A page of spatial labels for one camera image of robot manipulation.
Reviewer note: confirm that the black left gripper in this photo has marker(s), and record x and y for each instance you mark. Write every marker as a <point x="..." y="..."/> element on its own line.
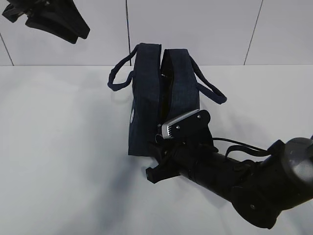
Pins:
<point x="60" y="17"/>

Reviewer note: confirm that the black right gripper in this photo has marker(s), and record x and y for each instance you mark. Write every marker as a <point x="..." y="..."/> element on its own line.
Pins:
<point x="178" y="157"/>

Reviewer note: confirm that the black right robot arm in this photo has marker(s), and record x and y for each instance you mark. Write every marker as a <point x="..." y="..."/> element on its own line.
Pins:
<point x="258" y="191"/>

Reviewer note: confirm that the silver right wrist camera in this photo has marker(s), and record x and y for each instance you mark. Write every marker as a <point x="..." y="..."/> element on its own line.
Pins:
<point x="186" y="124"/>

